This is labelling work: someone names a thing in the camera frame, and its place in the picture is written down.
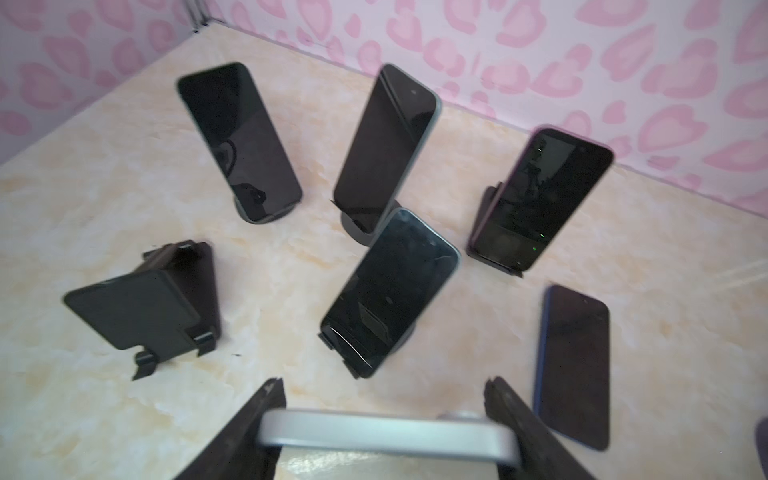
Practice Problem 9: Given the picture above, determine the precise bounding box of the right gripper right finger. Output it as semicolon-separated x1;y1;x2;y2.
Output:
484;376;595;480

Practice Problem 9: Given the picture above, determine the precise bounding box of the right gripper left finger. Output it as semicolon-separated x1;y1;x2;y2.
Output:
176;378;286;480

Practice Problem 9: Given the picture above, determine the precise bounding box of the blue phone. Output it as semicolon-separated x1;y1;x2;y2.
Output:
532;285;610;451

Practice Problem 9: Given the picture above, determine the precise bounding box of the silver phone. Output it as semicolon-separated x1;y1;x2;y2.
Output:
255;409;522;479

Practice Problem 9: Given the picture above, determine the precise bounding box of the black folding stand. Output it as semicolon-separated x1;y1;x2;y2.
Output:
63;240;222;380
466;182;525;278

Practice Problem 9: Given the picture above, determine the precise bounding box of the round stand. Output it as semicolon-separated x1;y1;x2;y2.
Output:
755;417;768;480
340;200;401;247
233;197;299;225
318;325;416;379

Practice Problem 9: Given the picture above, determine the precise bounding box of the centre green phone on stand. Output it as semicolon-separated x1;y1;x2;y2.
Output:
319;208;460;379

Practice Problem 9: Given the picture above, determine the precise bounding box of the purple phone on folding stand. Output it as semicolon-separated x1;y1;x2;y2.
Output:
492;126;615;272

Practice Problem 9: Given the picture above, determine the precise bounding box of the back left phone on stand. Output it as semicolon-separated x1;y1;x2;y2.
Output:
176;62;303;212

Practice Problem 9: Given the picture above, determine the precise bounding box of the back middle green phone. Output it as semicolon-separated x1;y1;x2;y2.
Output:
332;63;442;232

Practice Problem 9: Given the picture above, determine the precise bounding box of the left aluminium corner post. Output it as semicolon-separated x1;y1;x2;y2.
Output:
181;0;211;33

